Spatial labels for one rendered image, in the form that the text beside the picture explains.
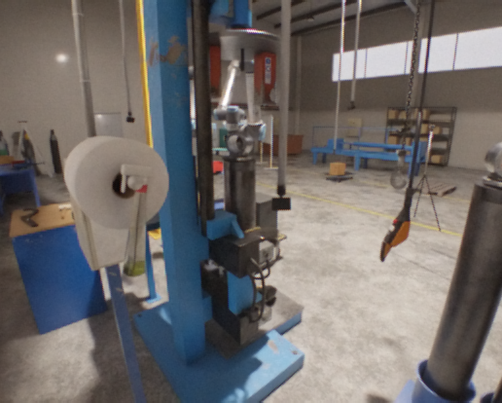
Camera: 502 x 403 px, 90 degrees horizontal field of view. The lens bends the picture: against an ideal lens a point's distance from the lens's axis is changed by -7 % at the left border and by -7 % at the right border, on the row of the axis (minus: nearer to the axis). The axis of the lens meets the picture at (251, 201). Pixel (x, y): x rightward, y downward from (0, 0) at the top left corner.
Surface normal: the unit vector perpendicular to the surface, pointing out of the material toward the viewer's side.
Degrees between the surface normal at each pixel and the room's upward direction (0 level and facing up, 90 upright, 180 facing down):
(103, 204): 90
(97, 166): 90
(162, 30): 90
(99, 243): 90
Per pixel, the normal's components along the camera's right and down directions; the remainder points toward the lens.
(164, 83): 0.65, 0.22
